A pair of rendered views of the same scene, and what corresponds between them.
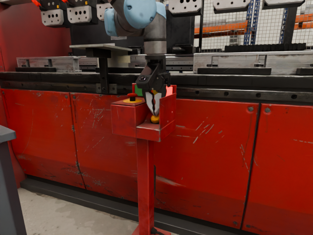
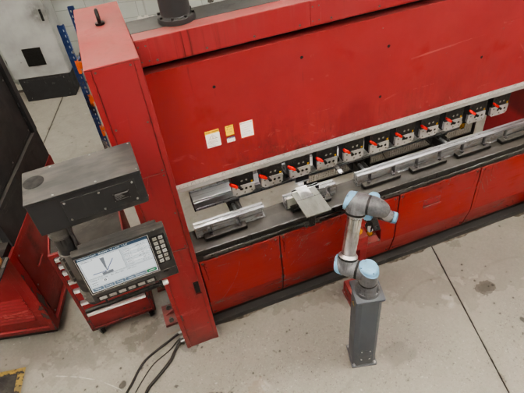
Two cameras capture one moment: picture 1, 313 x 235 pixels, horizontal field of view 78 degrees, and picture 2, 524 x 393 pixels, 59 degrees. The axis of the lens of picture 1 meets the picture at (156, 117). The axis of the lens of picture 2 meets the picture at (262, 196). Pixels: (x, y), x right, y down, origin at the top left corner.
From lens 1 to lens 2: 302 cm
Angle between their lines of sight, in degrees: 41
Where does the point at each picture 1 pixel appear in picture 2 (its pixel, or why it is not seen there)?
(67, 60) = (256, 211)
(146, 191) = not seen: hidden behind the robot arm
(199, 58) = (360, 178)
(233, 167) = (387, 226)
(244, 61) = (384, 171)
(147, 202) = not seen: hidden behind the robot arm
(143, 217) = not seen: hidden behind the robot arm
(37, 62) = (222, 223)
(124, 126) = (361, 246)
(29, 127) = (233, 275)
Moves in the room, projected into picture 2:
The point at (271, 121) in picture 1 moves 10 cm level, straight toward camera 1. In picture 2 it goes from (405, 200) to (409, 209)
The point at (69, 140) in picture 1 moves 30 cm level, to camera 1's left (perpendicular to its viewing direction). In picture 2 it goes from (277, 264) to (246, 288)
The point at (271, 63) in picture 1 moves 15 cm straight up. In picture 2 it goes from (397, 168) to (399, 152)
